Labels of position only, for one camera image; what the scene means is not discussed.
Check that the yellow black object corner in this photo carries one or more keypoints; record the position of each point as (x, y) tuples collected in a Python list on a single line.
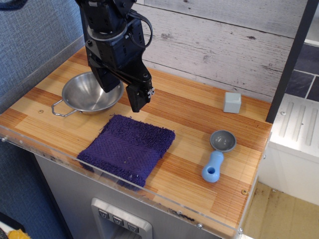
[(13, 234)]

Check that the silver dispenser button panel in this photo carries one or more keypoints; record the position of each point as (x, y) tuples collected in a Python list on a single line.
[(115, 223)]

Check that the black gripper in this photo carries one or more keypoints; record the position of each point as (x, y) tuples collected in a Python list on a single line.
[(115, 55)]

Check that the white ridged drainboard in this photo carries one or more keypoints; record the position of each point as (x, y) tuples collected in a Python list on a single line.
[(296, 126)]

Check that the stainless steel handled bowl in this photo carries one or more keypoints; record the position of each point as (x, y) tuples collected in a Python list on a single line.
[(83, 94)]

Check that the purple terry cloth napkin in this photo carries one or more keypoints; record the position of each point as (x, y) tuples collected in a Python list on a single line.
[(128, 148)]

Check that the blue handled grey spoon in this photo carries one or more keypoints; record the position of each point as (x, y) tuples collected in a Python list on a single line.
[(222, 142)]

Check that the dark right shelf post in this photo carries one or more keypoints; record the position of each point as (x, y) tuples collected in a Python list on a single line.
[(297, 45)]

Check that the small grey cube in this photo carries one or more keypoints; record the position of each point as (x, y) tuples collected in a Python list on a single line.
[(232, 102)]

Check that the clear acrylic table guard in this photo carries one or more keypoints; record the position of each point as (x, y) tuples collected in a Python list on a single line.
[(157, 178)]

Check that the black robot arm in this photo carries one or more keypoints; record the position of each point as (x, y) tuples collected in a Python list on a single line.
[(111, 11)]

